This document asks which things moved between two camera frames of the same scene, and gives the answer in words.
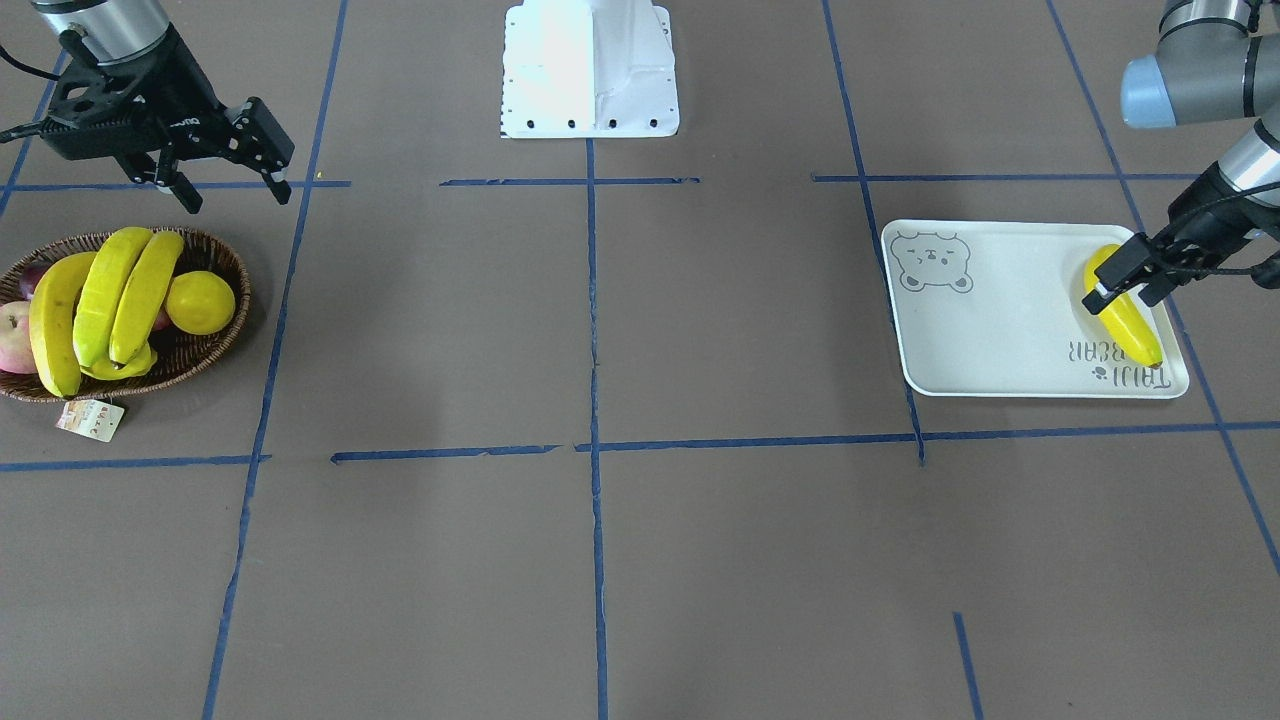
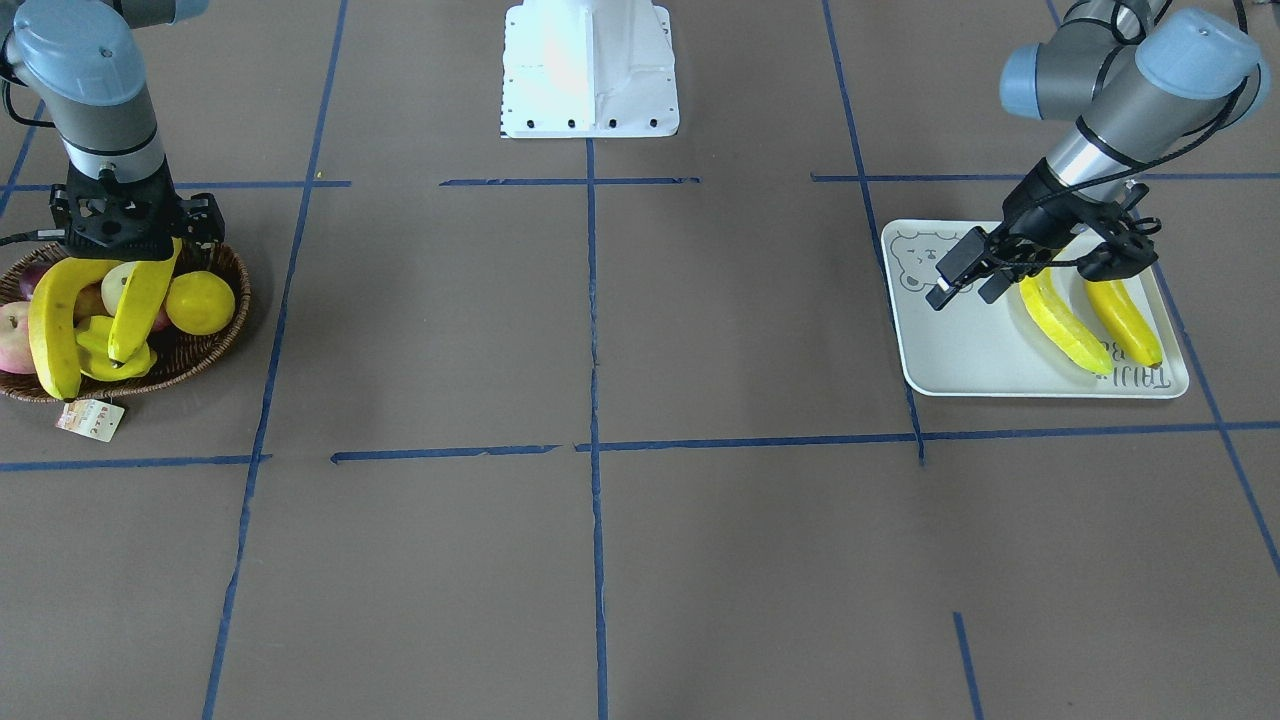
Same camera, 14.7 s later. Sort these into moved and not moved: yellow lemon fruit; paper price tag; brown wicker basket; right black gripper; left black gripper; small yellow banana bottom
Moved: right black gripper; left black gripper
Not moved: brown wicker basket; paper price tag; yellow lemon fruit; small yellow banana bottom
